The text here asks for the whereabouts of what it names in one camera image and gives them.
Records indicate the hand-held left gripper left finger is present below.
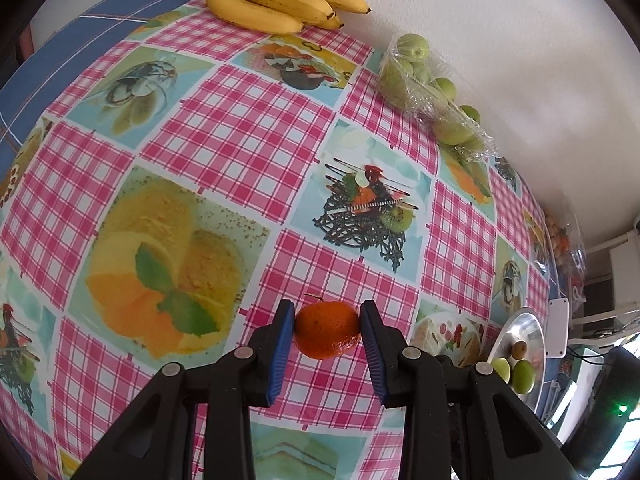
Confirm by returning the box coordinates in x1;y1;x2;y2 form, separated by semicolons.
85;299;297;480

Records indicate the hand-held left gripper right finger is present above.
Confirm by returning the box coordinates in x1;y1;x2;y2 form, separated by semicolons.
359;299;568;480

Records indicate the orange tangerine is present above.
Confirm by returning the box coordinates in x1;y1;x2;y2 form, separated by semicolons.
294;295;362;360

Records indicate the large green jujube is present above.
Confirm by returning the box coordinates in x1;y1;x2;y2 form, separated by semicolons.
511;361;536;395

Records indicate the large steel plate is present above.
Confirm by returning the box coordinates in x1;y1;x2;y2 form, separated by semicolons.
482;308;547;411

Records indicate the white plastic device box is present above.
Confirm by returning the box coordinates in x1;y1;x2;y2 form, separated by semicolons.
546;297;571;359

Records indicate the clear plastic lidded box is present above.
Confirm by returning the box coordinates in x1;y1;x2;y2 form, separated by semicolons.
542;200;588;306

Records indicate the pile of small brown longans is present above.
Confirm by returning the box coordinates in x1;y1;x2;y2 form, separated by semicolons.
547;215;571;266

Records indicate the pink checked printed tablecloth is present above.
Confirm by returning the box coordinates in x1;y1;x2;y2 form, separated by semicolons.
0;2;561;480

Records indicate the pile of green jujubes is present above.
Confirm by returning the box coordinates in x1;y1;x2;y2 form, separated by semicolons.
380;33;488;158

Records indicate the clear plastic wrapped tray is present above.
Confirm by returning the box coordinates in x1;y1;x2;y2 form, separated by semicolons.
377;32;496;161

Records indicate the blue checked tablecloth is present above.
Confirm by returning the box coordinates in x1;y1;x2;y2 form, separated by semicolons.
0;0;208;151

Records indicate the white wooden frame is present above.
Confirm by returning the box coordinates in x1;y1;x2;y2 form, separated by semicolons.
575;230;640;331

